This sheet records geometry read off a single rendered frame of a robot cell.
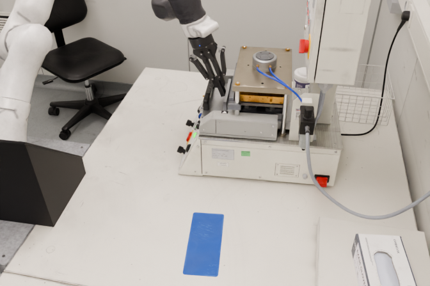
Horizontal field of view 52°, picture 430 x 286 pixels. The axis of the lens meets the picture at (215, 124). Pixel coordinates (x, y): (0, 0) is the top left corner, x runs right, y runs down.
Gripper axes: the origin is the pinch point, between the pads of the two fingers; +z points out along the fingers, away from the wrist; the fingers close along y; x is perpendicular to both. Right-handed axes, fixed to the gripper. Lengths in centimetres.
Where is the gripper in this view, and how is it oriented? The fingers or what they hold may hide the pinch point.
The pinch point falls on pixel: (220, 86)
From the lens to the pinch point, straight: 150.1
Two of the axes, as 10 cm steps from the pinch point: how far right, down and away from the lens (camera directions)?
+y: -9.3, 2.0, 3.1
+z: 3.5, 7.8, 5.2
